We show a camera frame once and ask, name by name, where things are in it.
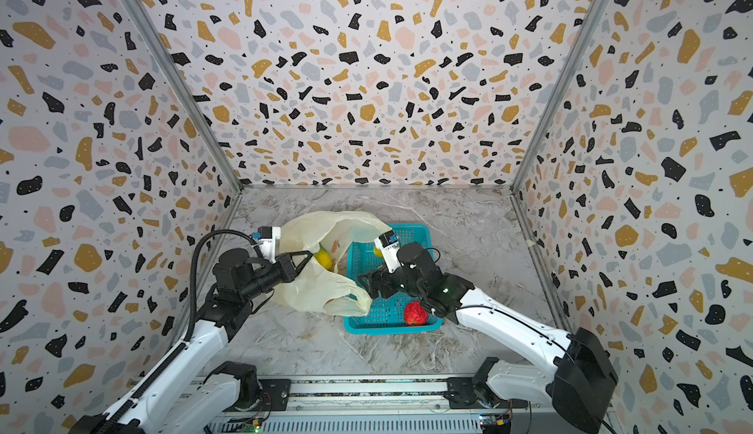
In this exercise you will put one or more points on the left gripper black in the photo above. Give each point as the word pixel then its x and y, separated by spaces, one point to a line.
pixel 285 267

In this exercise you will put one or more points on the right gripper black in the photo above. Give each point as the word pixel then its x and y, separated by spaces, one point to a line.
pixel 379 281

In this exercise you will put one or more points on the yellow green mango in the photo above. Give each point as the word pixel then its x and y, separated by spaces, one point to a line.
pixel 323 257

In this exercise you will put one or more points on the pale yellow plastic bag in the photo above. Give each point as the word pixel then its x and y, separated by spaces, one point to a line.
pixel 319 288

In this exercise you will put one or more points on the red fruit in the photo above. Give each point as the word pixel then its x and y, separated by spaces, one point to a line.
pixel 414 314

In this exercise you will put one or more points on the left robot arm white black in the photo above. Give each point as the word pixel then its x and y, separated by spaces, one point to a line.
pixel 188 340

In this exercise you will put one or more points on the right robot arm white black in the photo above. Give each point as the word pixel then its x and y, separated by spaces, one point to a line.
pixel 578 379

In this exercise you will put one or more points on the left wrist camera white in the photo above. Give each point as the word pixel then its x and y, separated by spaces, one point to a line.
pixel 267 238

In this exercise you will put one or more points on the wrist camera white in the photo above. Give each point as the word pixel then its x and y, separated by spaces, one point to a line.
pixel 389 243
pixel 267 238

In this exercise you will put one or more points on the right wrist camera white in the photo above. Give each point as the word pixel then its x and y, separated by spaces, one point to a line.
pixel 389 243

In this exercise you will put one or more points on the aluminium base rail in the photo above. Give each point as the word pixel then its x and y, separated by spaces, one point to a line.
pixel 389 403

